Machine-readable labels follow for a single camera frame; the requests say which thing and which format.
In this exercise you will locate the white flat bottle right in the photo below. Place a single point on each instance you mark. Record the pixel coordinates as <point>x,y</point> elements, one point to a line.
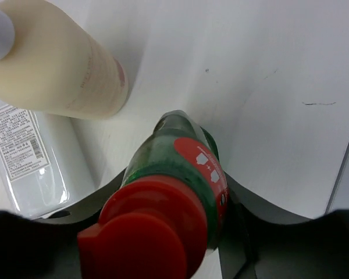
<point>42,166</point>

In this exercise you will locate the green bottle red cap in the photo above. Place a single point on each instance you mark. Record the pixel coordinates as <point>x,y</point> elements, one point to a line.
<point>168,211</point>

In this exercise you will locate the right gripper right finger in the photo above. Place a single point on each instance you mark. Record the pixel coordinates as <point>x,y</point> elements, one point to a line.
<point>261,240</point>

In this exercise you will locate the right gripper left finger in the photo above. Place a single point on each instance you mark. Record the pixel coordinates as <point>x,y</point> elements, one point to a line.
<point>38,248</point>

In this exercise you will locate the cream lotion bottle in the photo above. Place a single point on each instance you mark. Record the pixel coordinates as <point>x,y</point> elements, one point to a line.
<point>48,63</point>

